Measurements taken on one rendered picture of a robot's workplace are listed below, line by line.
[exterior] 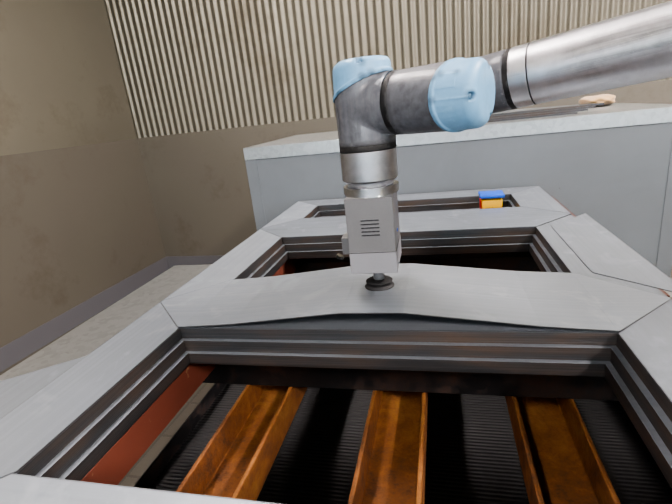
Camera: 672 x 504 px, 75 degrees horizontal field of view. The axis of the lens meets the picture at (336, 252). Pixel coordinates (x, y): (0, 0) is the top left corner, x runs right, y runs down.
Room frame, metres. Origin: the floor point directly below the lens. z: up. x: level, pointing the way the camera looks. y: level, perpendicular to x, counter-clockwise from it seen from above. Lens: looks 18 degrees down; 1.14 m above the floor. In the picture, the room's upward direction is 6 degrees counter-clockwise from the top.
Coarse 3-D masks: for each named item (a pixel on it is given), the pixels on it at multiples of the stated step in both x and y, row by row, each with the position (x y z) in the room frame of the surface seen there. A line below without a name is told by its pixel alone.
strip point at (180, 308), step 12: (204, 288) 0.72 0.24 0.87; (216, 288) 0.71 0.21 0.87; (168, 300) 0.68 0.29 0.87; (180, 300) 0.67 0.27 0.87; (192, 300) 0.67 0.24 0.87; (204, 300) 0.66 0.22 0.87; (168, 312) 0.63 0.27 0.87; (180, 312) 0.62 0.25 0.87; (192, 312) 0.62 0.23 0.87; (180, 324) 0.58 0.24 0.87
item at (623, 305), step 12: (576, 276) 0.59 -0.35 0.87; (588, 276) 0.58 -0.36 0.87; (588, 288) 0.54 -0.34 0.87; (600, 288) 0.54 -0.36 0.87; (612, 288) 0.54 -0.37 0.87; (624, 288) 0.53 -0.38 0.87; (600, 300) 0.51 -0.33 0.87; (612, 300) 0.50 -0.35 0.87; (624, 300) 0.50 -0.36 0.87; (636, 300) 0.50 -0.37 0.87; (612, 312) 0.47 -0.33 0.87; (624, 312) 0.47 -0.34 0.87; (636, 312) 0.47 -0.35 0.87; (648, 312) 0.46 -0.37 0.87; (624, 324) 0.44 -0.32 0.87
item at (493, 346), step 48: (288, 240) 1.00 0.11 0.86; (336, 240) 0.97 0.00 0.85; (432, 240) 0.91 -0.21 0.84; (480, 240) 0.88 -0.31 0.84; (528, 240) 0.86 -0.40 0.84; (192, 336) 0.57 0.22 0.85; (240, 336) 0.55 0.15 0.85; (288, 336) 0.53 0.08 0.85; (336, 336) 0.51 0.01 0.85; (384, 336) 0.50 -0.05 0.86; (432, 336) 0.48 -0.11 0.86; (480, 336) 0.47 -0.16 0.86; (528, 336) 0.45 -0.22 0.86; (576, 336) 0.44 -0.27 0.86; (144, 384) 0.47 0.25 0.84; (624, 384) 0.38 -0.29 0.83; (96, 432) 0.39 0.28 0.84
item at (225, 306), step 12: (228, 288) 0.70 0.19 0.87; (240, 288) 0.69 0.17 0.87; (252, 288) 0.68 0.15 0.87; (216, 300) 0.65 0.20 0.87; (228, 300) 0.64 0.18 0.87; (240, 300) 0.63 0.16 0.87; (204, 312) 0.61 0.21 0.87; (216, 312) 0.60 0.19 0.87; (228, 312) 0.59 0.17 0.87; (240, 312) 0.59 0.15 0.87; (192, 324) 0.57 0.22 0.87; (204, 324) 0.56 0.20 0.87; (216, 324) 0.56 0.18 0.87; (228, 324) 0.55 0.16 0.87
